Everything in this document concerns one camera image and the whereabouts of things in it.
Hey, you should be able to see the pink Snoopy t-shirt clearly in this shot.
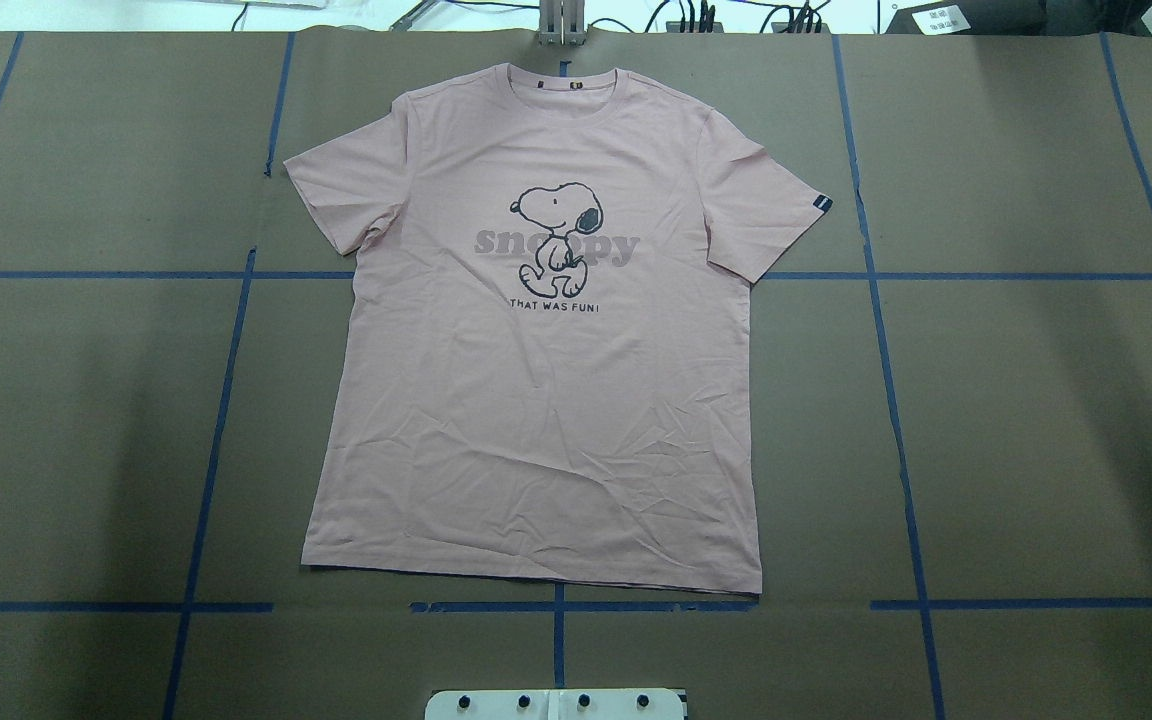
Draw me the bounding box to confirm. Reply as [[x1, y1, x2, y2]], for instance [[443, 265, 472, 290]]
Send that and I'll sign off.
[[285, 65, 832, 596]]

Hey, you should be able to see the black power box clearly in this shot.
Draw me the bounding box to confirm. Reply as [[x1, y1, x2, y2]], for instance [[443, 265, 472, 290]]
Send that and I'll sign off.
[[881, 1, 1048, 37]]

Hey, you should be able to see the aluminium frame post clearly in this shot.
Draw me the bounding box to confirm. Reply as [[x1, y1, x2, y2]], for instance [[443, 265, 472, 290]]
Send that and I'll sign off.
[[538, 0, 588, 46]]

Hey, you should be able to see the white camera mast column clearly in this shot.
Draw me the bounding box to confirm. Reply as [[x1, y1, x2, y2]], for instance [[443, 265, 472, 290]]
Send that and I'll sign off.
[[424, 687, 689, 719]]

